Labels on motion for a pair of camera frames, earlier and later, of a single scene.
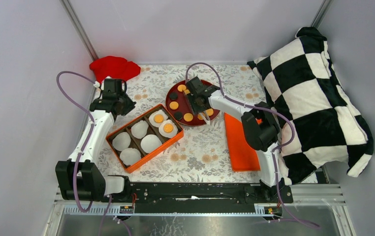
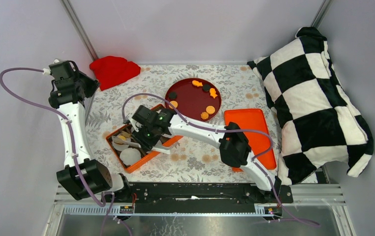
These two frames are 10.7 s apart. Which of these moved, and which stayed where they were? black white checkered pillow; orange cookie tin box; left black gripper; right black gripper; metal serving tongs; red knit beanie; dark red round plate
Moved: left black gripper; metal serving tongs; right black gripper
Stayed: dark red round plate; black white checkered pillow; orange cookie tin box; red knit beanie
